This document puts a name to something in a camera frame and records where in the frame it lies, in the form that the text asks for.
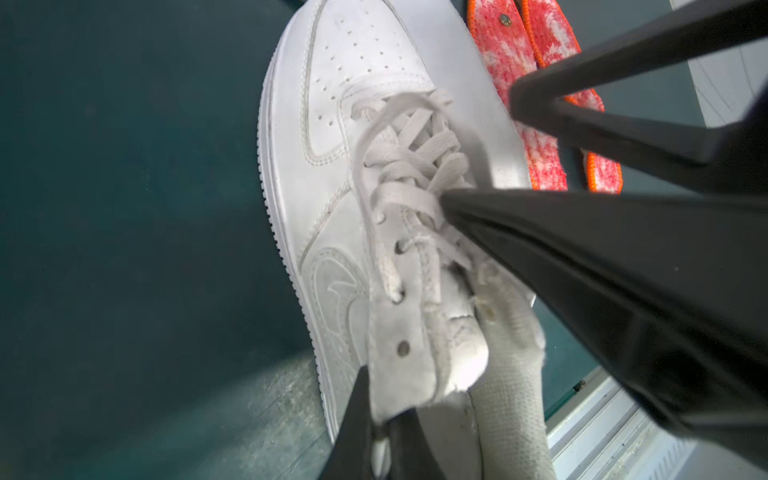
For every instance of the white sneaker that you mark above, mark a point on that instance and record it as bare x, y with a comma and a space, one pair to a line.
355, 150

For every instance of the white insole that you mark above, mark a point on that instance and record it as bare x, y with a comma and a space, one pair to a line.
508, 398
482, 123

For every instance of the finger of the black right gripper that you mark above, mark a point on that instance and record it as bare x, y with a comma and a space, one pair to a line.
668, 293
731, 159

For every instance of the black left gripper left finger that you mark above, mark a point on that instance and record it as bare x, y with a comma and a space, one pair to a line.
350, 458

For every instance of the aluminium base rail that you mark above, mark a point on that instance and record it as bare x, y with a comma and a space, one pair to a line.
602, 433

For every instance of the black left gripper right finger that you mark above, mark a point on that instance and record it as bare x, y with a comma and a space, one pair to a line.
411, 456

